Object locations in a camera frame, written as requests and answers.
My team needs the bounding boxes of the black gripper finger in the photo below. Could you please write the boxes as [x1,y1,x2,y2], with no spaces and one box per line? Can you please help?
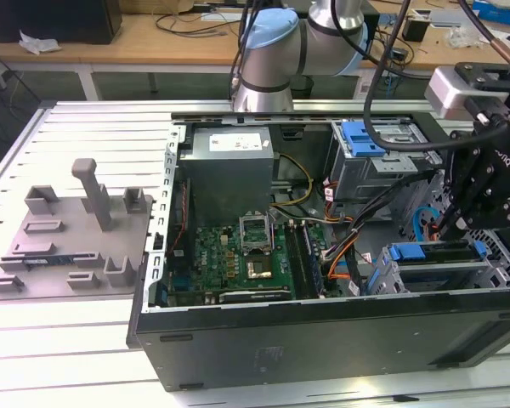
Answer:
[433,146,494,234]
[439,186,510,234]

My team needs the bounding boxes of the blue data wire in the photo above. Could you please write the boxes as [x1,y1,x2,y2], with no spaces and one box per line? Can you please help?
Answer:
[411,205,438,243]

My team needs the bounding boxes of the hard disk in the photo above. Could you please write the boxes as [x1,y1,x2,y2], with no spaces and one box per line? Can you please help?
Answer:
[386,239,492,291]

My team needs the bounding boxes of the metal disk bay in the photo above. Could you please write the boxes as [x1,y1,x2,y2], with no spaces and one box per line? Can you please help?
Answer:
[365,240,510,295]

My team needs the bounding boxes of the grey optical drive cage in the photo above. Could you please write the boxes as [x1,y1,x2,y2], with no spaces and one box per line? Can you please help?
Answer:
[327,120,444,205]

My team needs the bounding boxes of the blue drive cage latch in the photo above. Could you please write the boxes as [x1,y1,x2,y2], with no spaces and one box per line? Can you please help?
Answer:
[341,122,388,158]

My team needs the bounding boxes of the clear plastic bag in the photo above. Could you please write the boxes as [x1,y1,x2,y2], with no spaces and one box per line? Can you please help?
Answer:
[445,23,485,48]

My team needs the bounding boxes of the blue cardboard box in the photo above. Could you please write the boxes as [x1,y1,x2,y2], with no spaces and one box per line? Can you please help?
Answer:
[470,0,510,22]

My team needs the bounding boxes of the grey flat box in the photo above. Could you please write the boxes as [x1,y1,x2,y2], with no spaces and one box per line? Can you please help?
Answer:
[428,8,480,29]

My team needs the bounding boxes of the small black box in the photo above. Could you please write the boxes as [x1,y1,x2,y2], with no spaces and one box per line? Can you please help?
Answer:
[401,19,431,43]

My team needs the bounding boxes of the black RAM slot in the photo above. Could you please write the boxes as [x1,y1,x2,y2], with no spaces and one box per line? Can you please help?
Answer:
[283,220,308,299]
[300,220,326,298]

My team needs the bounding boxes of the black mesh waste bin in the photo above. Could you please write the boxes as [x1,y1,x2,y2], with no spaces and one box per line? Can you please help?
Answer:
[289,75,315,101]

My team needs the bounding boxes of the black PC case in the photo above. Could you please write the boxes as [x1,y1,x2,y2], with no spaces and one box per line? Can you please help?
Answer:
[125,110,510,393]

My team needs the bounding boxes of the CPU socket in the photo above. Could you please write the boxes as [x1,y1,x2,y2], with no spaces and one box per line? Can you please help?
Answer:
[244,250,275,281]

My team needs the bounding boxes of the metal socket cover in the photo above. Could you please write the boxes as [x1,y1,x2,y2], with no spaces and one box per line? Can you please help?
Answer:
[237,210,273,256]

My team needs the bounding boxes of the grey power supply unit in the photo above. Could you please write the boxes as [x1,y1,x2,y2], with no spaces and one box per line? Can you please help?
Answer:
[177,127,278,227]

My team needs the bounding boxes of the black graphics card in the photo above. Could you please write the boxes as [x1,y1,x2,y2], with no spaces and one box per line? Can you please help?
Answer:
[218,288,295,304]

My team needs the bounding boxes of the green motherboard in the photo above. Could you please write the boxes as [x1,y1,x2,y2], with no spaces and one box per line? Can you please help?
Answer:
[165,220,337,305]

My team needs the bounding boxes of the blue port connector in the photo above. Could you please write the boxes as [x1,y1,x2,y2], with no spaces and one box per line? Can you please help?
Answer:
[171,274,193,294]

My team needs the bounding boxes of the wooden desk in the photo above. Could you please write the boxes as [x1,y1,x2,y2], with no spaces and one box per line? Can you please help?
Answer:
[0,8,510,82]

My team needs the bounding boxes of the grey plastic parts rack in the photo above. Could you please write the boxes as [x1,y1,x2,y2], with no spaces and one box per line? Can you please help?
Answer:
[0,157,154,303]

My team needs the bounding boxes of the large black box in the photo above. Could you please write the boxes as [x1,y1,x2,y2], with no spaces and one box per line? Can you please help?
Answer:
[0,0,123,46]

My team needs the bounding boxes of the RAM stick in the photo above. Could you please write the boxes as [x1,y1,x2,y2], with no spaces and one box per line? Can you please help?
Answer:
[23,254,76,267]

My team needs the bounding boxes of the crumpled white wrap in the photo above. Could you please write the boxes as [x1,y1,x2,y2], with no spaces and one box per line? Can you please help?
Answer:
[18,29,63,56]

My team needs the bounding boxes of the red power wire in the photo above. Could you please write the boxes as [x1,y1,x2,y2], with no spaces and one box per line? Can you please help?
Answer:
[427,210,445,239]

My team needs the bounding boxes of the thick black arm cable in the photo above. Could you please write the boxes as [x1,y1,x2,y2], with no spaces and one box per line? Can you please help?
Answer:
[362,0,510,153]

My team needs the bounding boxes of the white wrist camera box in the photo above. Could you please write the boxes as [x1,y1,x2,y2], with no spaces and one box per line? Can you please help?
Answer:
[423,62,510,121]

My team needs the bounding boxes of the black cable bundle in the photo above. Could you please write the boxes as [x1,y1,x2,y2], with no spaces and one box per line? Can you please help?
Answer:
[322,168,439,261]

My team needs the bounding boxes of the multicoloured wire bundle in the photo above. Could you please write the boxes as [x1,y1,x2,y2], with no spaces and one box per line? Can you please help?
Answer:
[321,212,354,225]

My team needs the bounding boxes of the yellow power wires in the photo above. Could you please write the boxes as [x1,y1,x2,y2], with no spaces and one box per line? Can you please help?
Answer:
[269,152,315,210]

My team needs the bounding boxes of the orange data wire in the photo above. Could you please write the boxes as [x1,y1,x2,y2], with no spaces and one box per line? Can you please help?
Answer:
[327,244,354,282]

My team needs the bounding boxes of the wire locking lever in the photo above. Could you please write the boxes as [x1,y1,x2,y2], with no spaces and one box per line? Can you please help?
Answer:
[268,208,280,256]

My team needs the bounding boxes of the thin black hanging cable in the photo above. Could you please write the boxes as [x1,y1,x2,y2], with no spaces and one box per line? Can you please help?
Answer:
[228,0,264,101]

